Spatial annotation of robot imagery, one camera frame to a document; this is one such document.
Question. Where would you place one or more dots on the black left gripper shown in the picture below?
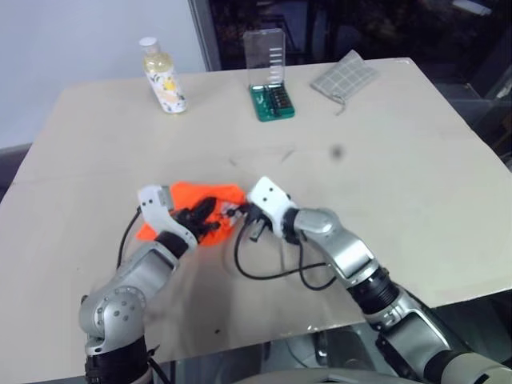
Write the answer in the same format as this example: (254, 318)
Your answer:
(187, 219)

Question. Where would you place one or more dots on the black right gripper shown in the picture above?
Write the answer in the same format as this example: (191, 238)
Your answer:
(254, 226)

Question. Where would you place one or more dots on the orange fabric pouch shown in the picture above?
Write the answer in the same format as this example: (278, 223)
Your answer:
(192, 192)

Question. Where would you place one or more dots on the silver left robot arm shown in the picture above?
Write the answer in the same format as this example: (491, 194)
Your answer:
(120, 288)

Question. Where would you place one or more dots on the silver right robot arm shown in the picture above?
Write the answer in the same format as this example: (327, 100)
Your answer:
(348, 248)

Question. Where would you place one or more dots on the green bit case clear lid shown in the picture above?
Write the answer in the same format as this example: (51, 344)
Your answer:
(274, 100)

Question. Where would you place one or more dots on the clear bottle with floral label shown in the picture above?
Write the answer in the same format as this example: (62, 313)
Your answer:
(166, 80)

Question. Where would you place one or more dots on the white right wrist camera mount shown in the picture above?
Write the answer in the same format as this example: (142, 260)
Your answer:
(268, 196)

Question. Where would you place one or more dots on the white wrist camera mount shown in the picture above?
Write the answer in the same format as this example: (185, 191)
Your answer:
(268, 196)
(154, 208)

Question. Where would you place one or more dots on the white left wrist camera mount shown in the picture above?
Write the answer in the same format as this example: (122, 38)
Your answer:
(154, 208)

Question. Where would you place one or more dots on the grey window frame post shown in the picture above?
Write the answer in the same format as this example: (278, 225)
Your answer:
(206, 36)

